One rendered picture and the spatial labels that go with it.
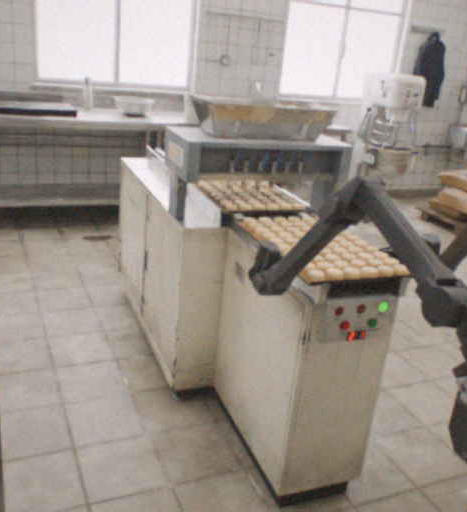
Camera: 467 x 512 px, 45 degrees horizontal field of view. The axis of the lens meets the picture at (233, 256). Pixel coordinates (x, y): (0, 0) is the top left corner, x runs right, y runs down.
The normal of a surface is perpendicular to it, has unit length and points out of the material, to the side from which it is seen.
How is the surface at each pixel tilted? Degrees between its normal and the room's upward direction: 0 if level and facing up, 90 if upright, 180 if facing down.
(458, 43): 90
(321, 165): 90
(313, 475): 90
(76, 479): 0
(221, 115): 115
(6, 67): 90
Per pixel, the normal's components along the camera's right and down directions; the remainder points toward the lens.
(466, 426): -0.93, 0.04
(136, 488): 0.10, -0.93
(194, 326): 0.36, 0.37
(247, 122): 0.29, 0.72
